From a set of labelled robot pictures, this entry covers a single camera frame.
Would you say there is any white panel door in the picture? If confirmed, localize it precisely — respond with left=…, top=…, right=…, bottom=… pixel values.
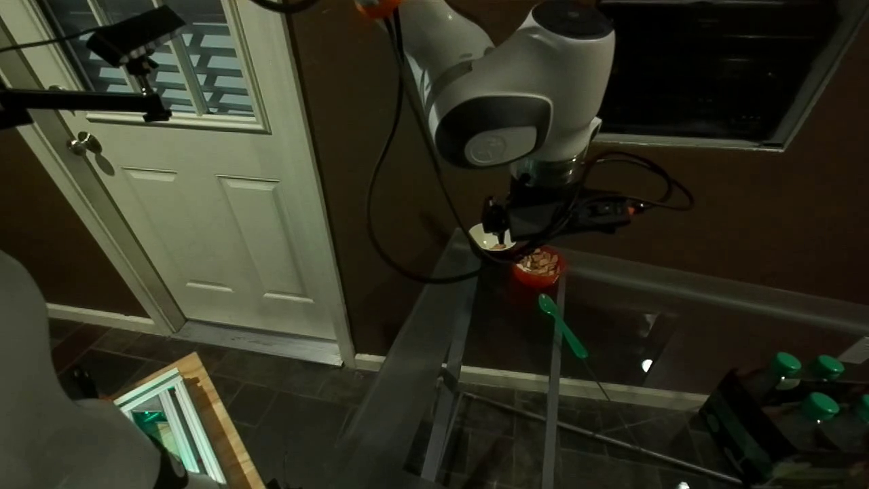
left=0, top=0, right=356, bottom=367

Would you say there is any pack of green-capped bottles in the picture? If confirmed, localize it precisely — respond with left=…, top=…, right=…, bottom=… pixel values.
left=698, top=351, right=869, bottom=484

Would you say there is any door window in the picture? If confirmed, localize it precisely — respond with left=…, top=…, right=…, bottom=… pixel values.
left=39, top=0, right=270, bottom=132

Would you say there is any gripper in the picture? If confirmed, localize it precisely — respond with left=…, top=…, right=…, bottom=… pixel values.
left=481, top=178, right=586, bottom=247

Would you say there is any dark window with grey frame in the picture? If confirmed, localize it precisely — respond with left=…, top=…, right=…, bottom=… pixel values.
left=592, top=0, right=869, bottom=152

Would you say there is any silver door knob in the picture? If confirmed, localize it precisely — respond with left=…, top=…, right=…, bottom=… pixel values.
left=67, top=131, right=103, bottom=158

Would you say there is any green plastic spoon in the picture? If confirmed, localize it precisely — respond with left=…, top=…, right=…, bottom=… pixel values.
left=538, top=293, right=589, bottom=360

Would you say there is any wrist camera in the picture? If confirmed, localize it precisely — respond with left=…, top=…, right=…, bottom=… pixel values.
left=581, top=194, right=639, bottom=232

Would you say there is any red bowl with content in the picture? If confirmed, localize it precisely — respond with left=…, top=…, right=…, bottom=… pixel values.
left=512, top=246, right=567, bottom=288

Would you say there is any black bowl with white inside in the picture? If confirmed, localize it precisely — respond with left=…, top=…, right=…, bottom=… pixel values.
left=468, top=222, right=518, bottom=253

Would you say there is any camera on mount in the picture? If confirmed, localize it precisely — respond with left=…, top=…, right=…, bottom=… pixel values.
left=0, top=5, right=187, bottom=131

